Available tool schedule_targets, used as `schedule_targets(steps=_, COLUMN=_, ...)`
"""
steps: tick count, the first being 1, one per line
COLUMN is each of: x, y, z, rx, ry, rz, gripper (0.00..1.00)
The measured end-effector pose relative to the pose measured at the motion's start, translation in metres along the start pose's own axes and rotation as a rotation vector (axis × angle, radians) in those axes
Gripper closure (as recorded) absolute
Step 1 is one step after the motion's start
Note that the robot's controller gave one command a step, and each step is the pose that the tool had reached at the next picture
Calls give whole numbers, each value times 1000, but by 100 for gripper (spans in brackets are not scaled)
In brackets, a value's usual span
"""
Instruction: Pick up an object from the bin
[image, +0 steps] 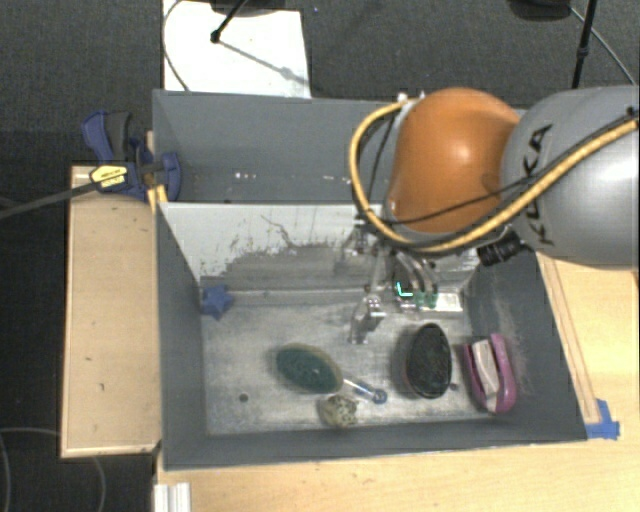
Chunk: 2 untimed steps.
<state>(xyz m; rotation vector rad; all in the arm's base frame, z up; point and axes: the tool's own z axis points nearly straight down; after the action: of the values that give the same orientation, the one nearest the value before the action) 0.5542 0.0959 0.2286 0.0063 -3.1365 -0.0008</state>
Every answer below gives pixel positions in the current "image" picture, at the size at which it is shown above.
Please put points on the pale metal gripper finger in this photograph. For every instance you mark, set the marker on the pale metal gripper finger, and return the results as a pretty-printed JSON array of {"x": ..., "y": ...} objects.
[
  {"x": 376, "y": 306},
  {"x": 360, "y": 330}
]

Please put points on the dark green oval brush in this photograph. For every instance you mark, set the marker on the dark green oval brush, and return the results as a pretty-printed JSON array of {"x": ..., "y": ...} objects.
[{"x": 306, "y": 369}]

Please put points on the black oval brush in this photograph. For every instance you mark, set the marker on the black oval brush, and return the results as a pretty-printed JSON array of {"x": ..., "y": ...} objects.
[{"x": 428, "y": 362}]

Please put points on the grey metal bin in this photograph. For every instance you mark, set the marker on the grey metal bin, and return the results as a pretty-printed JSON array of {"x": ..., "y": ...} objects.
[{"x": 280, "y": 310}]

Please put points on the speckled beige stone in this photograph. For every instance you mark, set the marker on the speckled beige stone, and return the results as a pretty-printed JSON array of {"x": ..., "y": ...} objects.
[{"x": 338, "y": 411}]

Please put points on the purple and white stapler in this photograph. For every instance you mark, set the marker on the purple and white stapler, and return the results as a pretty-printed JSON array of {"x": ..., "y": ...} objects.
[{"x": 487, "y": 375}]

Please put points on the pale wood board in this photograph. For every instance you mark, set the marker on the pale wood board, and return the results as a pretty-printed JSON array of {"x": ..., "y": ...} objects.
[{"x": 110, "y": 325}]

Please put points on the black cylinder on white bracket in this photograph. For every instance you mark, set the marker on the black cylinder on white bracket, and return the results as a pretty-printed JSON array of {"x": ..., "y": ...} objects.
[{"x": 500, "y": 251}]

